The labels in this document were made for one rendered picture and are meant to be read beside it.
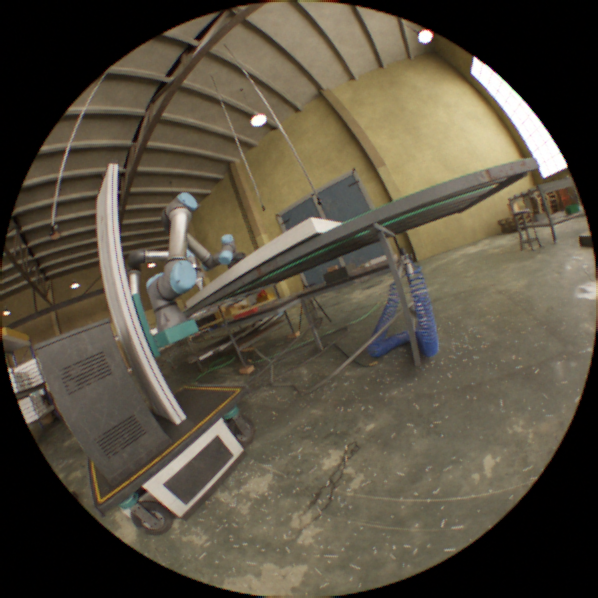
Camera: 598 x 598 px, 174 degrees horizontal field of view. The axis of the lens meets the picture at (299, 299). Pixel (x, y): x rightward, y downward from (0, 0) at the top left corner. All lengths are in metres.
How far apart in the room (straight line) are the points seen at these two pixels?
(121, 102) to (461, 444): 9.29
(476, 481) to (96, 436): 1.17
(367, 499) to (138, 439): 0.79
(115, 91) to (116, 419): 8.33
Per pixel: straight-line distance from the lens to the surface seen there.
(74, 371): 0.81
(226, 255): 1.14
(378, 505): 0.74
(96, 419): 0.82
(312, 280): 8.39
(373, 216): 0.80
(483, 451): 0.82
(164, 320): 0.87
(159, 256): 1.51
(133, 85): 8.35
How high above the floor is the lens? 0.69
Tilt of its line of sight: 4 degrees down
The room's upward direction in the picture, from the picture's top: 21 degrees counter-clockwise
